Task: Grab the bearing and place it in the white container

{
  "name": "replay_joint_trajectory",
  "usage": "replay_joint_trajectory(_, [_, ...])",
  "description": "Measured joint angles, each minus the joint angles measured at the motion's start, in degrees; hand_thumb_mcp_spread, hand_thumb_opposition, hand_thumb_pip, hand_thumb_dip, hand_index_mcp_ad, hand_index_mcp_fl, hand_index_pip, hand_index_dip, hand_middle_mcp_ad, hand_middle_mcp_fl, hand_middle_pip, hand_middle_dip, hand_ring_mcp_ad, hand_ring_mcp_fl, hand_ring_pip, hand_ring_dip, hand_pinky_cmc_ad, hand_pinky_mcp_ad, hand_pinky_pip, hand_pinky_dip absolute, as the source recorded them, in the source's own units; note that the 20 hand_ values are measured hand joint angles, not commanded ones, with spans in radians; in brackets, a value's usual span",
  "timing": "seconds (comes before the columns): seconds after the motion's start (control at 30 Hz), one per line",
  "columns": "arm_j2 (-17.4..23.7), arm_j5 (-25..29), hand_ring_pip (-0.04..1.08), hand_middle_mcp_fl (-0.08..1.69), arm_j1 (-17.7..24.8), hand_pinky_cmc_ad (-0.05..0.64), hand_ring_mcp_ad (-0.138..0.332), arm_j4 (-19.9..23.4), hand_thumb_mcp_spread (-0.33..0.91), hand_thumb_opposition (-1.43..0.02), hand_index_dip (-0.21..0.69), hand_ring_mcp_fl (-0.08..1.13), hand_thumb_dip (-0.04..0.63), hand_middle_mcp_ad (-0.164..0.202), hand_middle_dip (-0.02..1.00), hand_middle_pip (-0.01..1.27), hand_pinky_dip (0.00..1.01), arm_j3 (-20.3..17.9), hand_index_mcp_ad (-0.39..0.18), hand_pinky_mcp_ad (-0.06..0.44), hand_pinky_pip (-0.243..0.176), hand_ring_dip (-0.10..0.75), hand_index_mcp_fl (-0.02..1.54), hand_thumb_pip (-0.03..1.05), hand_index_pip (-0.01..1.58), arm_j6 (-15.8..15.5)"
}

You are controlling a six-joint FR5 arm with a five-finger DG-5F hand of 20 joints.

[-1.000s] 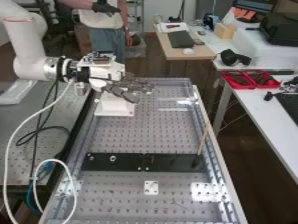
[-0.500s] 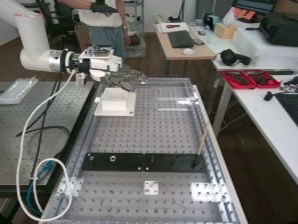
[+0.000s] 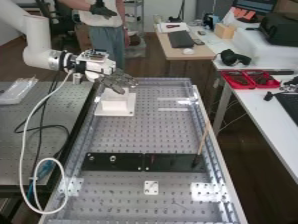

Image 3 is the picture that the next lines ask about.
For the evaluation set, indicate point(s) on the small white square plate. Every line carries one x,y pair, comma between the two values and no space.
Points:
150,187

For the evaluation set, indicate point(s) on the white mouse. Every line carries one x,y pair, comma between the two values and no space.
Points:
187,51

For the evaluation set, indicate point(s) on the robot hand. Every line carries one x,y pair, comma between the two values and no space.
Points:
99,65

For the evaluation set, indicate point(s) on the clear plastic case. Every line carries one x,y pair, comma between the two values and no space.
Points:
16,90

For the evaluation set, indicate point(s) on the small metal cylinder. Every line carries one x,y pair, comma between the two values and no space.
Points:
76,78

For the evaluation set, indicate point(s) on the large black case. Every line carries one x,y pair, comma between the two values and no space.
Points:
279,30

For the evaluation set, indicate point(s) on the black headphones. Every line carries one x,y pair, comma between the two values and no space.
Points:
234,57

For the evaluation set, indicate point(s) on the black laptop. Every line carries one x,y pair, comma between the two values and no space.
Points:
290,105

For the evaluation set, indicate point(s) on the small white box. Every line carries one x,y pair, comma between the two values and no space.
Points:
115,104

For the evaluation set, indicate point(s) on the clear box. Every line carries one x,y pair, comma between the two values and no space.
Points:
201,110

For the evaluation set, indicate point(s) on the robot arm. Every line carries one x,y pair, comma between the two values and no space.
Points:
34,33

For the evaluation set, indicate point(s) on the red tray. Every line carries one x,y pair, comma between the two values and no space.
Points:
238,80
262,78

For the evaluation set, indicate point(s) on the thin stick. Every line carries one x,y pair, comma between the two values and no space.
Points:
203,136

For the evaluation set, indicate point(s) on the black plate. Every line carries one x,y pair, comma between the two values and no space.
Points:
119,162

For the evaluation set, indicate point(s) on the small cardboard box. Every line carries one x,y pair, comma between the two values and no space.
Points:
223,30

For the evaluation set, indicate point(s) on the person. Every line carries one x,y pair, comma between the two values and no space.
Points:
106,36

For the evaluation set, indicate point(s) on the wooden desk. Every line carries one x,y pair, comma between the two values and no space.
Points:
181,52

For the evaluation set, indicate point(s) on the white desk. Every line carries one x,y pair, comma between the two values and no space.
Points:
266,113

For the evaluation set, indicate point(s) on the black keyboard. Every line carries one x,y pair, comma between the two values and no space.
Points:
179,39

